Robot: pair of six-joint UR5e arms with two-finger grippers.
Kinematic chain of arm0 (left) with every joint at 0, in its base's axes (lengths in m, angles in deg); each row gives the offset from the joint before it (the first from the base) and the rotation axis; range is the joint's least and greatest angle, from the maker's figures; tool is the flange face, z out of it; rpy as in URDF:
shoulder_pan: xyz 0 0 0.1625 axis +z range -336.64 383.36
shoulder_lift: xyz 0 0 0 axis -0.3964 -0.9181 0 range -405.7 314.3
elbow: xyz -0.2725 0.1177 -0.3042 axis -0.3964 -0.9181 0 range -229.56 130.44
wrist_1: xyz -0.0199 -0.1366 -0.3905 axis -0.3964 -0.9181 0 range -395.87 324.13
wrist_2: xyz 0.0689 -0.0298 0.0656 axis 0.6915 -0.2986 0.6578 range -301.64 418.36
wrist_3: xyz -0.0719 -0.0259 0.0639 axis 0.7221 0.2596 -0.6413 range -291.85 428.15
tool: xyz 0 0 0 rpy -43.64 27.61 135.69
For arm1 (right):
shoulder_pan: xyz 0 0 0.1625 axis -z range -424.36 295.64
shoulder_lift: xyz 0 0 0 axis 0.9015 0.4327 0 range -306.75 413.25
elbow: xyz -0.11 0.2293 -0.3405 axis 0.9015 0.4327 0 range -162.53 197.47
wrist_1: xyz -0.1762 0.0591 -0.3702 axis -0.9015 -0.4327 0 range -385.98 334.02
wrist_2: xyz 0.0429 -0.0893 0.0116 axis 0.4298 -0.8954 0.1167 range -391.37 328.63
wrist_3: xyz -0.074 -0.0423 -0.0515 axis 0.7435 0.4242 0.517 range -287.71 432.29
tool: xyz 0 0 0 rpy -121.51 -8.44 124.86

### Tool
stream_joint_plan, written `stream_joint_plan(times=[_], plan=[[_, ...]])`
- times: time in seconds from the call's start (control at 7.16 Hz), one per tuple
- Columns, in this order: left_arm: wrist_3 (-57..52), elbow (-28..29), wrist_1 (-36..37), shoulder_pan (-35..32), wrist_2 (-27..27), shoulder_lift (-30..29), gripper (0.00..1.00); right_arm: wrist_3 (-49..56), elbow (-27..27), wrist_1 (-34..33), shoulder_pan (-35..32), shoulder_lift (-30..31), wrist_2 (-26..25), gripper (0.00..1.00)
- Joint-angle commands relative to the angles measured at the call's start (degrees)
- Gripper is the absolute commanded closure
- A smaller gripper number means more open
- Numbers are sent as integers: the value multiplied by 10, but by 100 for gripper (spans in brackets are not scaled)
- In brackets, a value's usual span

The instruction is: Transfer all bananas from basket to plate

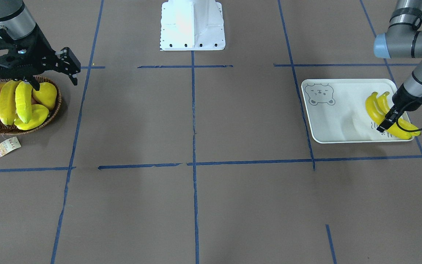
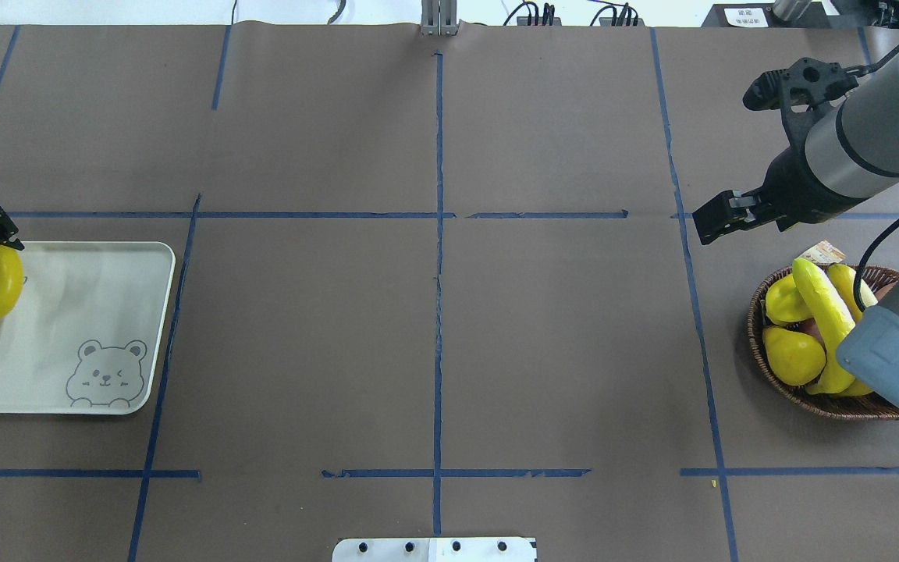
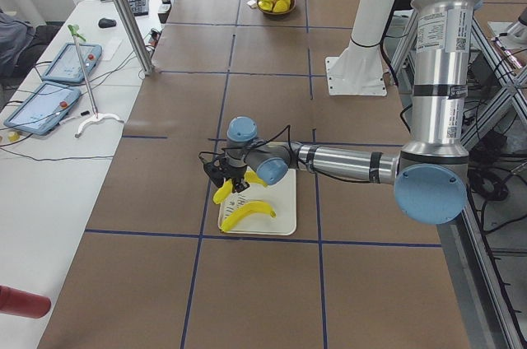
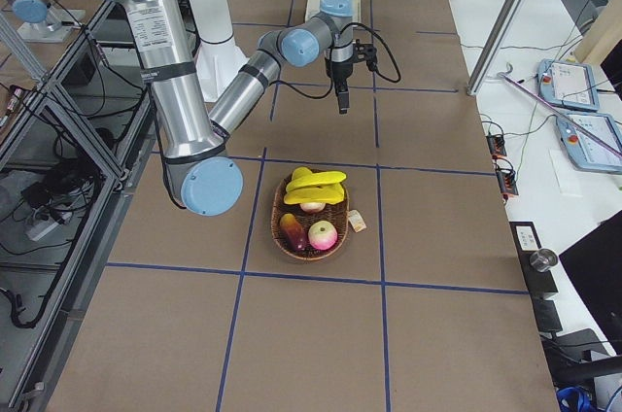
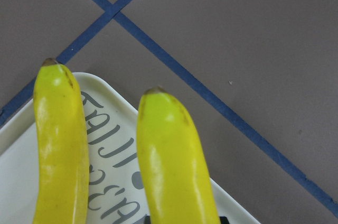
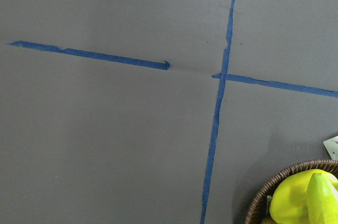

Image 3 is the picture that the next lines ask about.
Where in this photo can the yellow banana with dark tip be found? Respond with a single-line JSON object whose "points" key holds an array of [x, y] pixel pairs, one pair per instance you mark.
{"points": [[250, 208]]}

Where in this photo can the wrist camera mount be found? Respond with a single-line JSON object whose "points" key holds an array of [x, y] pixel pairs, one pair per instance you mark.
{"points": [[209, 167]]}

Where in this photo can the aluminium profile post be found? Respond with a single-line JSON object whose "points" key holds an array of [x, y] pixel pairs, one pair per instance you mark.
{"points": [[136, 39]]}

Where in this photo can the white metal base plate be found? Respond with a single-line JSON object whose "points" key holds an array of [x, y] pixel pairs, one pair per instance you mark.
{"points": [[360, 76]]}

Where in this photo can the teach pendant near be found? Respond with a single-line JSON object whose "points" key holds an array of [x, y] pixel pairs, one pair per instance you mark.
{"points": [[43, 109]]}

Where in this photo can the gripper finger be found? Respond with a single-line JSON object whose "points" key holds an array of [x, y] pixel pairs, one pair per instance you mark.
{"points": [[240, 184], [219, 178]]}

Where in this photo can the yellow pear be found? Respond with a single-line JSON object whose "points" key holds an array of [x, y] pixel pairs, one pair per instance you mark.
{"points": [[280, 6], [266, 6]]}

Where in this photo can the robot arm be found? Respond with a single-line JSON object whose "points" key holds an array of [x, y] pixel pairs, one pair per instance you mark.
{"points": [[430, 172]]}

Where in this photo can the red cylinder object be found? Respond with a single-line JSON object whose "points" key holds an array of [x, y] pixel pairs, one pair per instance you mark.
{"points": [[23, 303]]}

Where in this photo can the yellow pear upper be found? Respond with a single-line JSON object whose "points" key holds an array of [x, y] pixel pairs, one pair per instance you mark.
{"points": [[266, 6]]}

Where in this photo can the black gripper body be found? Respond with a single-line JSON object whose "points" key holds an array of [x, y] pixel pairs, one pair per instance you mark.
{"points": [[235, 174]]}

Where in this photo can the curved yellow banana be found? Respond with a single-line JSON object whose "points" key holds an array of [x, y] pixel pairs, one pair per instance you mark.
{"points": [[227, 188]]}

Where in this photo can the black computer mouse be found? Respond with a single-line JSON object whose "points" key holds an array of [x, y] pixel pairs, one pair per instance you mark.
{"points": [[105, 23]]}

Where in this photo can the white stand with rod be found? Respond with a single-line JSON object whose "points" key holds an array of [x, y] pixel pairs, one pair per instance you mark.
{"points": [[97, 116]]}

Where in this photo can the white bear print tray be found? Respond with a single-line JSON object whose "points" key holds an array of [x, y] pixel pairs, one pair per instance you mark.
{"points": [[282, 198]]}

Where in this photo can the teach pendant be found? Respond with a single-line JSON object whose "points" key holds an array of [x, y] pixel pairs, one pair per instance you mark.
{"points": [[43, 109], [66, 67]]}

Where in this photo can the teach pendant far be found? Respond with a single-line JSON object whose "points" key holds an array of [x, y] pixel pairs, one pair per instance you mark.
{"points": [[66, 67]]}

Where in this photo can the yellow pear lower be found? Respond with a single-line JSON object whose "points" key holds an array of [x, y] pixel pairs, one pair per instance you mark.
{"points": [[280, 6]]}

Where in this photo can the brown wicker basket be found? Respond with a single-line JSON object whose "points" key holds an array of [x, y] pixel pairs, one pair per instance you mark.
{"points": [[276, 14]]}

